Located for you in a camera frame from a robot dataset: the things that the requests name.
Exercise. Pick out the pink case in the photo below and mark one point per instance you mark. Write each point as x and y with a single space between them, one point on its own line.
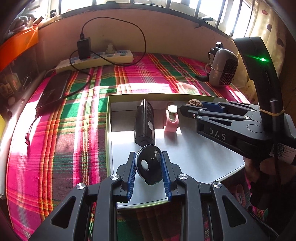
172 119

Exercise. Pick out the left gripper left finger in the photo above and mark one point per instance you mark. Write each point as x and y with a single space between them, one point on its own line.
127 172

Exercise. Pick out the black round disc gadget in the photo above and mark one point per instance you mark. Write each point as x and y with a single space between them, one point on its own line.
148 164

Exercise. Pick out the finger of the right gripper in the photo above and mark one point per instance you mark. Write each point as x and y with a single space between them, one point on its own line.
190 111
228 107

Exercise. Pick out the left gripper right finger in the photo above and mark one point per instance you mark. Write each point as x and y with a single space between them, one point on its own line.
170 173

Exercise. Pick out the brown walnut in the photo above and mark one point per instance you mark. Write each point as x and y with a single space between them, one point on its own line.
195 102

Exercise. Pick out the black charger adapter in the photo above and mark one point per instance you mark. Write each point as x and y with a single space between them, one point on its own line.
84 47

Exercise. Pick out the white power strip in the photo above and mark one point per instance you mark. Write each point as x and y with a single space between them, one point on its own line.
119 57

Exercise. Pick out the orange storage box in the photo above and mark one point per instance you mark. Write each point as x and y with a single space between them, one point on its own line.
17 44

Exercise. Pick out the cream dotted curtain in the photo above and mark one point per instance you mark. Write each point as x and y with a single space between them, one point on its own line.
266 24

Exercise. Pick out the black handheld grip handle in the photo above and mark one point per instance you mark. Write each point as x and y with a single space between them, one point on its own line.
261 70

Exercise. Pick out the black rectangular speaker device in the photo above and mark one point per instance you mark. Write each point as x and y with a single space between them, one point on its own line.
144 124

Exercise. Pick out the white plug adapter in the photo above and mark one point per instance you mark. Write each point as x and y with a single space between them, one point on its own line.
110 49

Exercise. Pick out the grey portable fan heater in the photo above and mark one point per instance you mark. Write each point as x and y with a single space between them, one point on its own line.
223 65

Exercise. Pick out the shallow cardboard box tray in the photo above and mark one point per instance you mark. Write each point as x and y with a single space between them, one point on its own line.
197 156

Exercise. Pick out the black tablet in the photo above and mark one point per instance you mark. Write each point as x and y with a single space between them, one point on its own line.
53 93

